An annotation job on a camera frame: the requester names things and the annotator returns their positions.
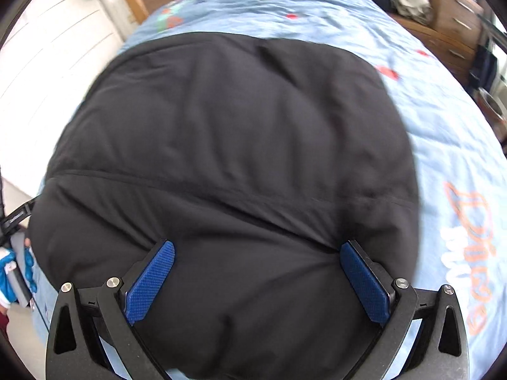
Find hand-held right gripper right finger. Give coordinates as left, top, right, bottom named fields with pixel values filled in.
left=340, top=239, right=472, bottom=380

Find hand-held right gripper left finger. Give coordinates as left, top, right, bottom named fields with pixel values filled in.
left=45, top=238, right=176, bottom=380

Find black puffer jacket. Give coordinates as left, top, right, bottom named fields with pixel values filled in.
left=29, top=32, right=421, bottom=380

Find white wardrobe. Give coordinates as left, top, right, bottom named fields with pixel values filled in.
left=0, top=0, right=131, bottom=191

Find bed with blue sheet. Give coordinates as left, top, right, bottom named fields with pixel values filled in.
left=29, top=0, right=507, bottom=380

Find dark trash bin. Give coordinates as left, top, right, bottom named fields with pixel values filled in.
left=477, top=87, right=507, bottom=121

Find navy bag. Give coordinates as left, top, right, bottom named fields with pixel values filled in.
left=469, top=43, right=497, bottom=92

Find wooden drawer chest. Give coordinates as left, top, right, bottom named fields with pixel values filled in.
left=390, top=0, right=492, bottom=84

